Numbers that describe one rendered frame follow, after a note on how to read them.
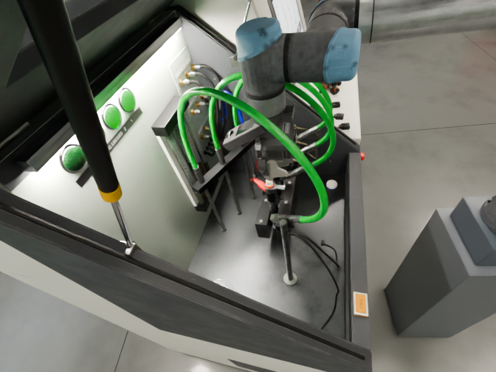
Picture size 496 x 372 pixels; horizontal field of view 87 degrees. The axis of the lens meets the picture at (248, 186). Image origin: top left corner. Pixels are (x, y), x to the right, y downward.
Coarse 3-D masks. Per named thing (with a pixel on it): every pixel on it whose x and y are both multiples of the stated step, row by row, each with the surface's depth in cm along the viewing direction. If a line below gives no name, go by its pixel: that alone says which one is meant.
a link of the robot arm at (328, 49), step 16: (320, 16) 43; (336, 16) 43; (304, 32) 40; (320, 32) 39; (336, 32) 38; (352, 32) 37; (288, 48) 39; (304, 48) 39; (320, 48) 38; (336, 48) 37; (352, 48) 37; (288, 64) 40; (304, 64) 40; (320, 64) 39; (336, 64) 38; (352, 64) 38; (288, 80) 43; (304, 80) 42; (320, 80) 42; (336, 80) 41
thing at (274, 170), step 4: (268, 160) 60; (272, 160) 59; (268, 164) 61; (272, 164) 60; (276, 164) 60; (268, 168) 61; (272, 168) 61; (276, 168) 61; (280, 168) 61; (268, 172) 62; (272, 172) 63; (276, 172) 62; (280, 172) 62; (284, 172) 62; (264, 176) 63; (268, 176) 63; (272, 176) 64; (276, 176) 64; (280, 176) 63; (268, 180) 66
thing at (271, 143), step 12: (288, 108) 52; (252, 120) 52; (276, 120) 50; (288, 120) 51; (288, 132) 53; (264, 144) 55; (276, 144) 54; (264, 156) 57; (276, 156) 58; (288, 156) 57
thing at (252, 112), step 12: (192, 96) 48; (216, 96) 43; (228, 96) 42; (180, 108) 53; (240, 108) 41; (252, 108) 41; (180, 120) 57; (264, 120) 40; (180, 132) 60; (276, 132) 40; (288, 144) 40; (192, 156) 67; (300, 156) 40; (312, 168) 41; (312, 180) 42; (324, 192) 43; (324, 204) 45; (312, 216) 51
